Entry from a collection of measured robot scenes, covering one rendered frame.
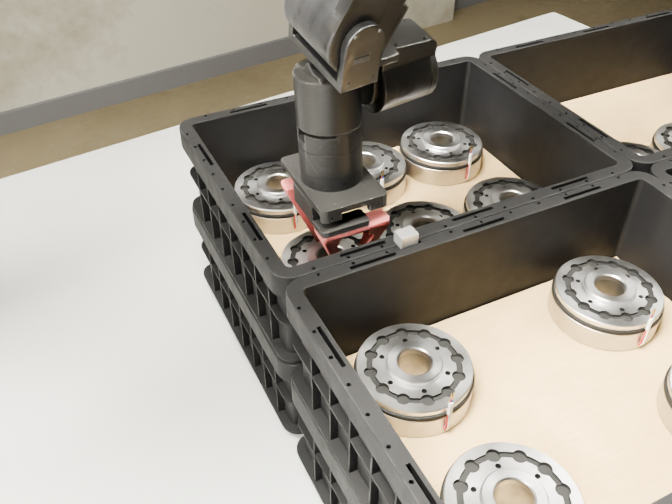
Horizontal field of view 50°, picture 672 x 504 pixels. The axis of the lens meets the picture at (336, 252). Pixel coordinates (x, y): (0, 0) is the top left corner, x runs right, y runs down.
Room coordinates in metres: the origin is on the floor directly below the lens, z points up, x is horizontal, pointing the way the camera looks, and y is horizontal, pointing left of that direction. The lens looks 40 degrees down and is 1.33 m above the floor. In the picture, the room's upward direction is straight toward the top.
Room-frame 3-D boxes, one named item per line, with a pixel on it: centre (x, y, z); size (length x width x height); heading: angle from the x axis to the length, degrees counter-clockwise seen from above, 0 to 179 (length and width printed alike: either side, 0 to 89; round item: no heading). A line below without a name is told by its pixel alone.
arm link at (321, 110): (0.55, 0.00, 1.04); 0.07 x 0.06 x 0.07; 123
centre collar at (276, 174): (0.68, 0.07, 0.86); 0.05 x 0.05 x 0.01
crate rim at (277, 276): (0.66, -0.07, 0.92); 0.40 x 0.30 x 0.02; 116
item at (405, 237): (0.49, -0.06, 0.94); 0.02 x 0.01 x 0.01; 116
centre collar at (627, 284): (0.50, -0.26, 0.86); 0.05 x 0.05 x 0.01
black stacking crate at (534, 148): (0.66, -0.07, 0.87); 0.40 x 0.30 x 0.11; 116
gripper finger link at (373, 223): (0.53, -0.01, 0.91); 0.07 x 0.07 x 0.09; 24
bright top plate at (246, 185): (0.68, 0.07, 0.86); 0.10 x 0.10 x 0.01
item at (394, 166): (0.73, -0.03, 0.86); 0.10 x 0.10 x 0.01
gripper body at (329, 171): (0.55, 0.00, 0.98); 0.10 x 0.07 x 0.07; 24
